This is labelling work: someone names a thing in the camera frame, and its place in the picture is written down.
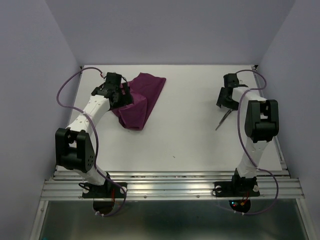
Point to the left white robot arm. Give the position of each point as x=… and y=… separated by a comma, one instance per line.
x=77, y=145

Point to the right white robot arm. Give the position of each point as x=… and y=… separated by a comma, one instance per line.
x=257, y=125

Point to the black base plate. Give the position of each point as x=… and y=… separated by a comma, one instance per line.
x=226, y=189
x=106, y=191

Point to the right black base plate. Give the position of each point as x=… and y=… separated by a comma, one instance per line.
x=226, y=189

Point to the silver metal spoon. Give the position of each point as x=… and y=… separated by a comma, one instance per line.
x=225, y=116

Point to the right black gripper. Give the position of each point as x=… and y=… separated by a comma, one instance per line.
x=234, y=105

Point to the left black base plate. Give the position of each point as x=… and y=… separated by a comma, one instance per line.
x=106, y=191

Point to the purple cloth napkin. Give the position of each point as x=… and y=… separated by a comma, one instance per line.
x=145, y=90

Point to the silver metal utensil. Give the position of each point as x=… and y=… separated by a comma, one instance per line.
x=218, y=126

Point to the aluminium rail frame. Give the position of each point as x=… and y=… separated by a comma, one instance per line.
x=170, y=168

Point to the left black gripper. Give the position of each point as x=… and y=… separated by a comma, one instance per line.
x=126, y=99

